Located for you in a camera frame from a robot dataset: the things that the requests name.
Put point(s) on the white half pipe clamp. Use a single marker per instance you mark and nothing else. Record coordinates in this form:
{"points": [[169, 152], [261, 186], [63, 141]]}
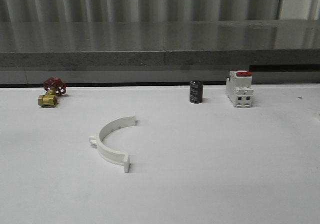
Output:
{"points": [[107, 153]]}

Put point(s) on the black cylindrical capacitor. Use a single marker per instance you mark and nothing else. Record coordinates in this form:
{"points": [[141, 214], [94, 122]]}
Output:
{"points": [[196, 91]]}

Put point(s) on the brass valve red handwheel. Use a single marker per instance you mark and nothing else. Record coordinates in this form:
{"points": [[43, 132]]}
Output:
{"points": [[54, 87]]}

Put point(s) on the grey stone counter ledge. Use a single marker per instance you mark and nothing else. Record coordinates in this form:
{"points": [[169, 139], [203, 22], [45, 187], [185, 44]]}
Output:
{"points": [[218, 45]]}

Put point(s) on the white circuit breaker red switch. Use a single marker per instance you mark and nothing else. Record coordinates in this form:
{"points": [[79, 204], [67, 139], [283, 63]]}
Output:
{"points": [[238, 88]]}

